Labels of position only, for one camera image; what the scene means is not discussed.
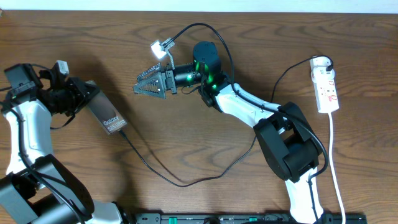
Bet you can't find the white power strip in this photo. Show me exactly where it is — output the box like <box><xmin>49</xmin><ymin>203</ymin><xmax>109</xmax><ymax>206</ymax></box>
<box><xmin>311</xmin><ymin>65</ymin><xmax>339</xmax><ymax>114</ymax></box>

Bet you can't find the white power strip cord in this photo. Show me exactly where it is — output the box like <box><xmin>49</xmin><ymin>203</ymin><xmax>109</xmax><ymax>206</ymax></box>
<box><xmin>328</xmin><ymin>112</ymin><xmax>346</xmax><ymax>224</ymax></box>

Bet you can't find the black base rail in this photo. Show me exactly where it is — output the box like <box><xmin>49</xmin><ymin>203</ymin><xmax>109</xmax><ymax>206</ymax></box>
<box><xmin>133</xmin><ymin>213</ymin><xmax>368</xmax><ymax>224</ymax></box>

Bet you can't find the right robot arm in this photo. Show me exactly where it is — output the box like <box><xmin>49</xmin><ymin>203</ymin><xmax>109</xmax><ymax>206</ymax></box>
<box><xmin>133</xmin><ymin>41</ymin><xmax>325</xmax><ymax>223</ymax></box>

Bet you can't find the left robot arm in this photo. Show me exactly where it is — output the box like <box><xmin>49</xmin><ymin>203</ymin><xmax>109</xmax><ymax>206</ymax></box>
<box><xmin>1</xmin><ymin>60</ymin><xmax>130</xmax><ymax>223</ymax></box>

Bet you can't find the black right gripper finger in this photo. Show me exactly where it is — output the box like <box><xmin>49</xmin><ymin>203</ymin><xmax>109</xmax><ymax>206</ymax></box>
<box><xmin>137</xmin><ymin>63</ymin><xmax>162</xmax><ymax>82</ymax></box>
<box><xmin>133</xmin><ymin>72</ymin><xmax>166</xmax><ymax>99</ymax></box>

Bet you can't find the black USB charging cable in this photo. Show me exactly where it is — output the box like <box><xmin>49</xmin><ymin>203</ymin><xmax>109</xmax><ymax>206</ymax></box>
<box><xmin>118</xmin><ymin>55</ymin><xmax>335</xmax><ymax>188</ymax></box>

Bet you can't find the white USB charger adapter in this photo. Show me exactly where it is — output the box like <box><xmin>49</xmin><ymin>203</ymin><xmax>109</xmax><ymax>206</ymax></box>
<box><xmin>310</xmin><ymin>55</ymin><xmax>329</xmax><ymax>70</ymax></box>

